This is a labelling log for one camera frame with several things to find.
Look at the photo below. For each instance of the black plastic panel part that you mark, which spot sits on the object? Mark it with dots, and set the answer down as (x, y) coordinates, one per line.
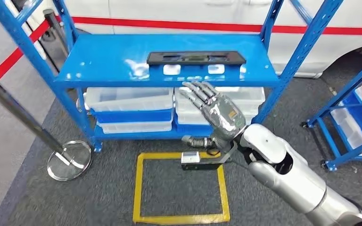
(234, 59)

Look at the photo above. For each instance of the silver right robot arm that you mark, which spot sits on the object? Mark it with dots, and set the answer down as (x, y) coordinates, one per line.
(293, 181)

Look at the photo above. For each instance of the blue metal shelf rack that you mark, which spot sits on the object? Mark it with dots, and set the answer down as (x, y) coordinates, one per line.
(112, 59)

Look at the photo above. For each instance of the white car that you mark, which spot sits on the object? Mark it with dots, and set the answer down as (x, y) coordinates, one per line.
(309, 53)

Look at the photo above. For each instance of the blue wheeled bin rack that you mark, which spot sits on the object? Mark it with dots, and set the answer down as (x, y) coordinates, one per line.
(343, 93)

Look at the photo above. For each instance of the red barrier belt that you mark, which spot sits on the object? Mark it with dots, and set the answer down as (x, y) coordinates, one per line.
(12, 57)

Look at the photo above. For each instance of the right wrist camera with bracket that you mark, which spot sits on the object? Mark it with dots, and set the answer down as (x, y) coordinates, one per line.
(190, 157)

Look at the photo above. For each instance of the black stanchion post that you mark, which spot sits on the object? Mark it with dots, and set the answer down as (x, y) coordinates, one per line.
(54, 25)

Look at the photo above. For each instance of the chrome stanchion post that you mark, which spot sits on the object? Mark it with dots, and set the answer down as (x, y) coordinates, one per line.
(18, 113)

